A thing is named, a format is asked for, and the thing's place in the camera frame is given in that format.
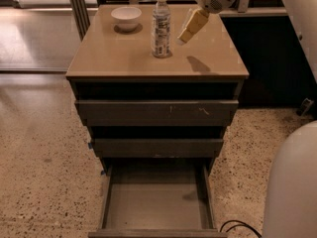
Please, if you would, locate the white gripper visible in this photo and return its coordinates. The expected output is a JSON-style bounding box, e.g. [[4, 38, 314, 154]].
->
[[177, 0, 234, 44]]

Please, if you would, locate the clear plastic water bottle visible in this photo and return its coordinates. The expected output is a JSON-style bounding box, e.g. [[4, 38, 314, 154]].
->
[[151, 0, 170, 58]]

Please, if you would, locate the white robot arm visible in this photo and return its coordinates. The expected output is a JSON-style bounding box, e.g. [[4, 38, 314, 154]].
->
[[178, 0, 317, 238]]

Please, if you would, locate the brown drawer cabinet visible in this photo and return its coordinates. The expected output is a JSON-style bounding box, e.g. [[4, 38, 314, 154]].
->
[[66, 5, 249, 169]]

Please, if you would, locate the top grey drawer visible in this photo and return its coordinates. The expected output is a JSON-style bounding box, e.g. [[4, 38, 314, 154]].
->
[[75, 100, 238, 126]]

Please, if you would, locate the middle grey drawer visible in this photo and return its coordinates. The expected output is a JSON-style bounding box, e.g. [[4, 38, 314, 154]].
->
[[91, 139, 224, 158]]

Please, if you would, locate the open bottom grey drawer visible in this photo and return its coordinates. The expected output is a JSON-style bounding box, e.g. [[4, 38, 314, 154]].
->
[[88, 163, 227, 238]]

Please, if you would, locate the white ceramic bowl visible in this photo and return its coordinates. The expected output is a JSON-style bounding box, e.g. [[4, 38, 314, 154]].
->
[[111, 6, 142, 32]]

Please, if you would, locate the small grey floor device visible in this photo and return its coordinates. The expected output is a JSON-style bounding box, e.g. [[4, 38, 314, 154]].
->
[[296, 98, 314, 116]]

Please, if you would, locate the black cable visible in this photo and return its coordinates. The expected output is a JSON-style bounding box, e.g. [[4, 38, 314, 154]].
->
[[219, 219, 264, 238]]

